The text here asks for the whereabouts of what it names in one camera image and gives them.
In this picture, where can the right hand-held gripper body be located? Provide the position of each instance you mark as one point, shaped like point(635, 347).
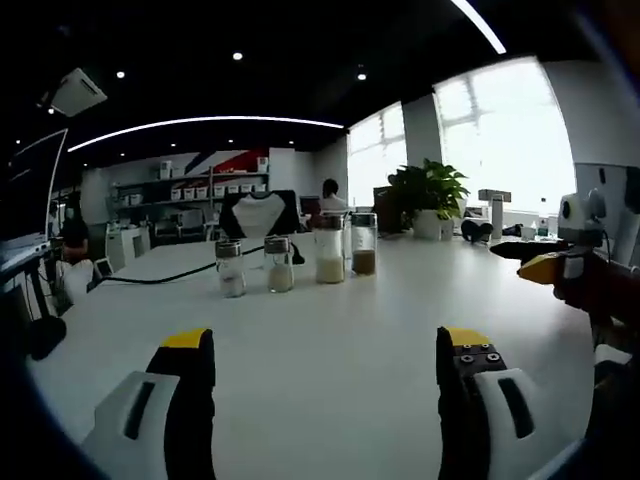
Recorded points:
point(582, 212)

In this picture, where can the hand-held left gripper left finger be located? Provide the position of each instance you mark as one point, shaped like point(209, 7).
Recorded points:
point(185, 400)

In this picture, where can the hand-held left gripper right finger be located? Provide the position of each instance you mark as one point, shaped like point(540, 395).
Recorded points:
point(465, 400)

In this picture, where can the short seasoning bottle white powder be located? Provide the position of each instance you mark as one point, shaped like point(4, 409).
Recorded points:
point(231, 280)

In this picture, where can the short seasoning bottle beige grains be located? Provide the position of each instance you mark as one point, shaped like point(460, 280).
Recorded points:
point(280, 277)

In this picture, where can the tall seasoning bottle brown powder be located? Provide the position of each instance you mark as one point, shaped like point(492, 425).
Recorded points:
point(364, 260)

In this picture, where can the tall seasoning bottle white grains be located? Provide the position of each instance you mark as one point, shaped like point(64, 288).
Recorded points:
point(330, 267)

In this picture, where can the white tower appliance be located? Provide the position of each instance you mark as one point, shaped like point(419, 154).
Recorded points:
point(498, 217)

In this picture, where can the black object on table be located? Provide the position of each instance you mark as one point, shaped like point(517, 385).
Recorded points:
point(476, 231)

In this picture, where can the green potted plant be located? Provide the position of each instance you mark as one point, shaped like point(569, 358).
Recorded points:
point(430, 192)

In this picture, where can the black round chair part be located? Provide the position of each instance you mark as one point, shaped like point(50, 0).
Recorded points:
point(47, 340)

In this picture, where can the chair with black white shirt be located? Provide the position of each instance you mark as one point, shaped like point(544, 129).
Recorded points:
point(257, 215)

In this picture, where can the storage shelf with white boxes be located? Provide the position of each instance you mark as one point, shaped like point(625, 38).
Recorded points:
point(195, 190)

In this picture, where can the straight ceiling light strip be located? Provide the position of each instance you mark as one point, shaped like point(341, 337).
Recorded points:
point(482, 27)

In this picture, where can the computer monitor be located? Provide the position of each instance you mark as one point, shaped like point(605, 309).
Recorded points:
point(30, 190)

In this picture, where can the curved ceiling light strip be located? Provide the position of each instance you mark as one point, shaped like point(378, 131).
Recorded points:
point(200, 121)

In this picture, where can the ceiling air conditioner unit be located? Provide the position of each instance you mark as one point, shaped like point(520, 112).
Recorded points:
point(77, 92)

